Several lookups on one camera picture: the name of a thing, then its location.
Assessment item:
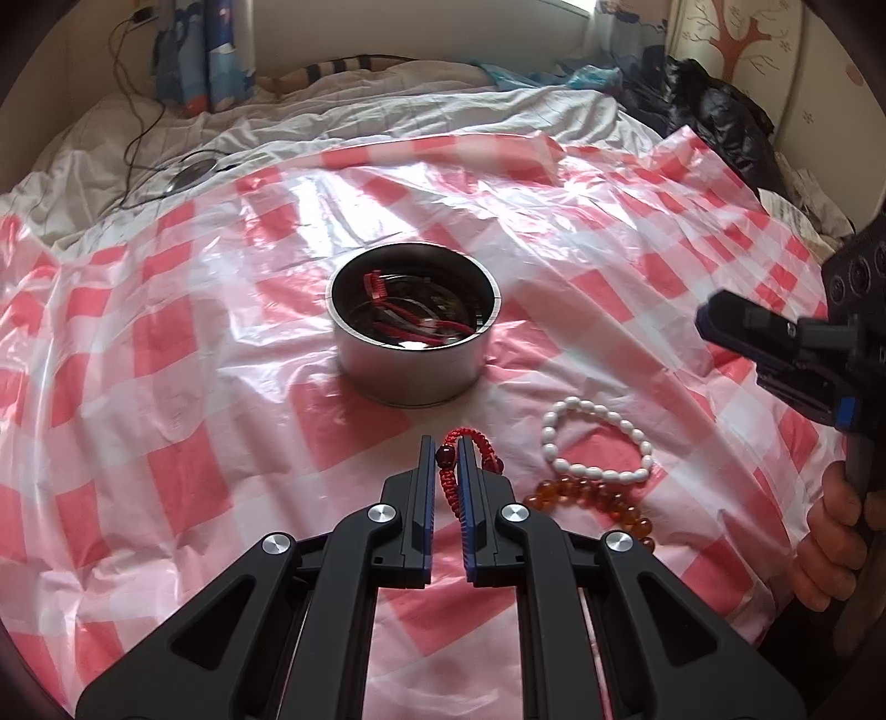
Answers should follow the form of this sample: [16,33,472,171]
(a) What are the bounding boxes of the white bead bracelet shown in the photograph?
[541,396,655,484]

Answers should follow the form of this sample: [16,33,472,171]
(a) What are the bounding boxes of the round silver metal tin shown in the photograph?
[325,244,501,409]

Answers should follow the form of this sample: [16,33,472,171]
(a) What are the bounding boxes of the black jacket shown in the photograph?
[616,48,786,202]

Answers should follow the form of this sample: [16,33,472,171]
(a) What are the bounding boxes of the person's right hand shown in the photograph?
[792,457,866,614]

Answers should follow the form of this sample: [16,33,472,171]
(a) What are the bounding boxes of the crumpled paper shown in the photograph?
[758,162,859,250]

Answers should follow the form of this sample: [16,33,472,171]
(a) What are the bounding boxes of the red white checkered plastic sheet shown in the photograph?
[0,128,852,720]

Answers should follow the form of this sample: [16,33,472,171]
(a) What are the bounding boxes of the blue plastic bag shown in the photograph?
[477,61,624,91]

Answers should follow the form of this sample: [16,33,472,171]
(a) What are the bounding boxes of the pale pillow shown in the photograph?
[377,61,486,88]

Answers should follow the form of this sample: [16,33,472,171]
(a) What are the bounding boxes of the cartoon print curtain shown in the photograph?
[153,0,259,117]
[591,0,669,77]

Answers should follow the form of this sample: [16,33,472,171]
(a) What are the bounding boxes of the dark round gadget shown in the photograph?
[164,156,220,196]

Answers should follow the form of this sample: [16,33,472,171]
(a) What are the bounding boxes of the amber bead bracelet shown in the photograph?
[522,476,655,553]

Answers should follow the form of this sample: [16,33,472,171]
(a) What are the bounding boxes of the cream wardrobe with tree print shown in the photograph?
[664,0,886,236]

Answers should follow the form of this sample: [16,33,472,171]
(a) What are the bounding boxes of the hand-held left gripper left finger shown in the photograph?
[75,435,436,720]

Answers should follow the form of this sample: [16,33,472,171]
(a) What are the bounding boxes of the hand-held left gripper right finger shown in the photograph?
[457,438,810,720]

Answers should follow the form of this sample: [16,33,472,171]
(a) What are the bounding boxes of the red braided cord bracelet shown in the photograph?
[432,428,505,520]

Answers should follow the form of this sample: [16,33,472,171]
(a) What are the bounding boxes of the red tassel cord bracelet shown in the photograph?
[361,270,478,347]

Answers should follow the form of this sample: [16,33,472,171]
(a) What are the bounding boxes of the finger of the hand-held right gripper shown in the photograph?
[756,360,856,430]
[696,289,868,364]

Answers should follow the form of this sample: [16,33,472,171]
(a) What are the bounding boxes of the tan black striped bolster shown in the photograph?
[259,52,389,94]

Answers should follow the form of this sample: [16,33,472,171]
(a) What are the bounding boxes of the white striped duvet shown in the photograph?
[0,59,666,250]

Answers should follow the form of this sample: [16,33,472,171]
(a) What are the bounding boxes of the black charger cable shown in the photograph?
[111,7,240,209]

